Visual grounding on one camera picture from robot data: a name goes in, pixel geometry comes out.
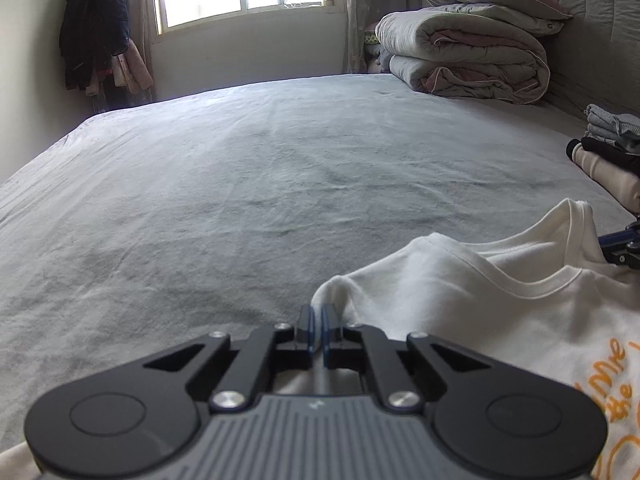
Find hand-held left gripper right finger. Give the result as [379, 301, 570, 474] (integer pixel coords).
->
[321, 304, 494, 413]

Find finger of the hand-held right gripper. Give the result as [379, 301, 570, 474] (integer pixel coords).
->
[604, 247, 640, 268]
[598, 220, 640, 250]

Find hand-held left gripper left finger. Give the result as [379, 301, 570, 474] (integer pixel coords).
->
[141, 304, 317, 413]

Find pile of clothes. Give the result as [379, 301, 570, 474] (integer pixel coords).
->
[364, 22, 396, 76]

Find pink hanging clothes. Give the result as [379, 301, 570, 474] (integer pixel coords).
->
[85, 37, 155, 100]

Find folded beige garment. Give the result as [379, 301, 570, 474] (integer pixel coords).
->
[572, 144, 640, 211]

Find folded black garment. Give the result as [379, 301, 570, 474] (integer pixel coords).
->
[566, 137, 640, 177]

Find folded grey garment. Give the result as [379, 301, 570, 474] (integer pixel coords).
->
[584, 104, 640, 155]

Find grey quilted headboard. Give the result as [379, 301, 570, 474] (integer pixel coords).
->
[510, 0, 640, 131]

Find folded grey pink duvet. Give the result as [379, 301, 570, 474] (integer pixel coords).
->
[374, 9, 551, 105]

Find grey patterned curtain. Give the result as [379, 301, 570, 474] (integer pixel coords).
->
[114, 0, 157, 103]
[342, 0, 418, 75]

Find dark hanging jacket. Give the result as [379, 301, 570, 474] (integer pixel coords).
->
[59, 0, 132, 92]

